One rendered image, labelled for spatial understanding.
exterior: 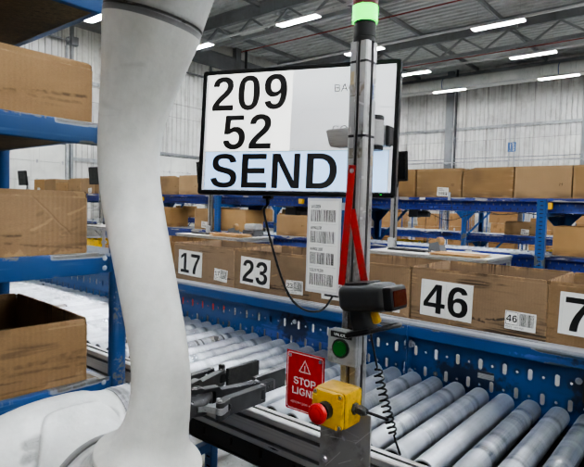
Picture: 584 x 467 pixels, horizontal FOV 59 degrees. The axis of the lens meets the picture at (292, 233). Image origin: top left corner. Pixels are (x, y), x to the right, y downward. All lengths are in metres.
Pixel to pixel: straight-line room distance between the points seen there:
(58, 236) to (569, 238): 5.39
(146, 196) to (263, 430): 0.84
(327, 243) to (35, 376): 0.57
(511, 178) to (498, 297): 4.77
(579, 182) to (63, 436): 5.81
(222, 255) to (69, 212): 1.34
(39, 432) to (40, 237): 0.34
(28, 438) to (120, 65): 0.38
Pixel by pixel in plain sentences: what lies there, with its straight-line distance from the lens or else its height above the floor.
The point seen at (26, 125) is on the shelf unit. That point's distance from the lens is 0.82.
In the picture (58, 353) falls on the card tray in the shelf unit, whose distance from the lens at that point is 0.89.
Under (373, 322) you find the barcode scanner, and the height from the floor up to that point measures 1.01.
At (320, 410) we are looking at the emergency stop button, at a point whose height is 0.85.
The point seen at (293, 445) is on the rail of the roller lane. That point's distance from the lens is 1.23.
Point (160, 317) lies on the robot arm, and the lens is 0.50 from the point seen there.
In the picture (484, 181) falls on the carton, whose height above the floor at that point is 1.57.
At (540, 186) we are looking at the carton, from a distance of 6.18.
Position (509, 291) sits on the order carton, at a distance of 1.55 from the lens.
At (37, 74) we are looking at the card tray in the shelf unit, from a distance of 0.87.
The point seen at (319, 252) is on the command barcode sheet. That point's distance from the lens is 1.08.
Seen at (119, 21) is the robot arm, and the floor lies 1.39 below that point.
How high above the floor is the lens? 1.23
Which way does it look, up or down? 3 degrees down
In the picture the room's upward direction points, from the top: 2 degrees clockwise
